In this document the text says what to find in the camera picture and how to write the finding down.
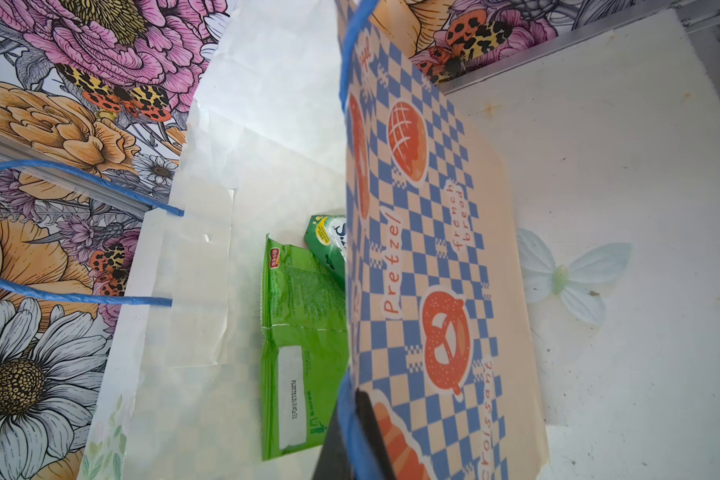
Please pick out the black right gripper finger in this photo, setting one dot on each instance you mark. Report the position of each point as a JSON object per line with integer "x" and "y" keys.
{"x": 354, "y": 447}

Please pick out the green chips snack bag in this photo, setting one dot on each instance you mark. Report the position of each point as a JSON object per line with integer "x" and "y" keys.
{"x": 304, "y": 351}

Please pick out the green Fox's candy bag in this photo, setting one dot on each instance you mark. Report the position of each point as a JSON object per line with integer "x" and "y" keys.
{"x": 325, "y": 237}

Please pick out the blue checkered paper bag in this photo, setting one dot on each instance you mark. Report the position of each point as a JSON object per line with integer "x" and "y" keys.
{"x": 315, "y": 109}

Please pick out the aluminium corner post left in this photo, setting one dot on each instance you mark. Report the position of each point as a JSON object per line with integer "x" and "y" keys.
{"x": 11, "y": 150}

